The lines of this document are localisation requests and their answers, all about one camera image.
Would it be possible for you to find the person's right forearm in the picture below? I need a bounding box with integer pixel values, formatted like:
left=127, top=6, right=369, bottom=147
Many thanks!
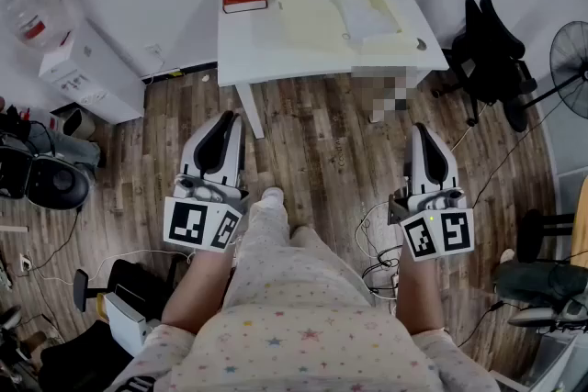
left=395, top=254, right=446, bottom=336

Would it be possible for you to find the black round device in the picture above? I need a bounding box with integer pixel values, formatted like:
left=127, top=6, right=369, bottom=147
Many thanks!
left=27, top=153, right=91, bottom=211

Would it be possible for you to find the white appliance box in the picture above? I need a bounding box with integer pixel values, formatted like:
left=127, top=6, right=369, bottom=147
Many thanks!
left=39, top=20, right=146, bottom=125

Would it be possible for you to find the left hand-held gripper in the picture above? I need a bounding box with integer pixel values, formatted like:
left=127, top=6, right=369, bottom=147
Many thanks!
left=163, top=109, right=252, bottom=252

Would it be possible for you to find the beige waste bin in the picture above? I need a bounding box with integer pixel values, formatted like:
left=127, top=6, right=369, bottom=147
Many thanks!
left=62, top=107, right=96, bottom=140

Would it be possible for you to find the black floor cable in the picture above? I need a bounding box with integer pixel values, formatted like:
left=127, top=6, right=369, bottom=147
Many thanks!
left=472, top=100, right=566, bottom=207

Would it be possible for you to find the black standing fan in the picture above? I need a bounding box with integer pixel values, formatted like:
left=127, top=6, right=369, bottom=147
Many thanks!
left=523, top=20, right=588, bottom=120

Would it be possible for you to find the yellow wooden board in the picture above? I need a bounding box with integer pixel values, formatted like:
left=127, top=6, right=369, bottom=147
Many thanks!
left=569, top=174, right=588, bottom=267

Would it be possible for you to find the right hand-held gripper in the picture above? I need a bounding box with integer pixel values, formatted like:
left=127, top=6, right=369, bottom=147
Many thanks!
left=388, top=122, right=475, bottom=263

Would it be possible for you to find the white table leg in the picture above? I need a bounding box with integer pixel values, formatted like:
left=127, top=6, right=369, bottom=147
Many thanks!
left=234, top=82, right=266, bottom=140

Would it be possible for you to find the person's star-print clothing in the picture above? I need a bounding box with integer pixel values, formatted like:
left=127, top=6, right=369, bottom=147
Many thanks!
left=105, top=186, right=502, bottom=392

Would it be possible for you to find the person's left forearm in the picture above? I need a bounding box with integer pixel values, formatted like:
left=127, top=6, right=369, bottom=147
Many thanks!
left=161, top=242, right=236, bottom=336

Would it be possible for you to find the clear plastic bag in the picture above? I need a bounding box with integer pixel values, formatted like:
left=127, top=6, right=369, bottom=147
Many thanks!
left=2, top=0, right=86, bottom=50

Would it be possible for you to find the black office chair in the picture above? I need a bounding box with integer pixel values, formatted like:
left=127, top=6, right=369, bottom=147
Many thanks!
left=431, top=0, right=538, bottom=134

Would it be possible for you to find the white A4 paper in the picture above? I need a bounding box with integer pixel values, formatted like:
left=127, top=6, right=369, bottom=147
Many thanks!
left=338, top=0, right=399, bottom=40

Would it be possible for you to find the white floor cable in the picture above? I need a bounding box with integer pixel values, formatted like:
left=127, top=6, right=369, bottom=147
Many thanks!
left=27, top=248, right=194, bottom=286

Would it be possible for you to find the pale yellow desk mat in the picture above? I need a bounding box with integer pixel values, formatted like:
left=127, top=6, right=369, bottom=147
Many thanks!
left=273, top=0, right=414, bottom=57

